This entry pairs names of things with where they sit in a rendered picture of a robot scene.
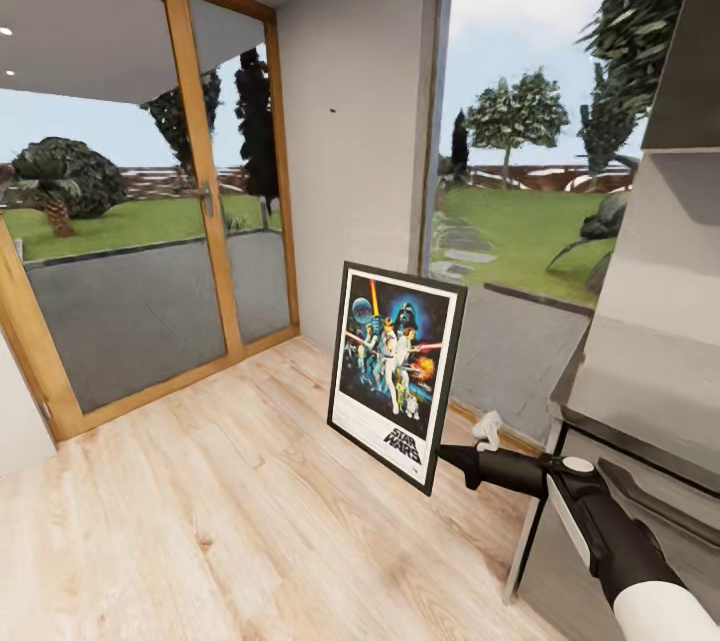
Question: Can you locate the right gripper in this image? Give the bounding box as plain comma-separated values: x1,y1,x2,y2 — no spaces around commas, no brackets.
435,444,519,492

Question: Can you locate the poster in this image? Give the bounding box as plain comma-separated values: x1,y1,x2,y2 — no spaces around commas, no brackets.
327,261,468,497

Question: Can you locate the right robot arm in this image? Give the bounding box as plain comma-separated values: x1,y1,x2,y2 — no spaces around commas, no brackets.
435,412,720,641

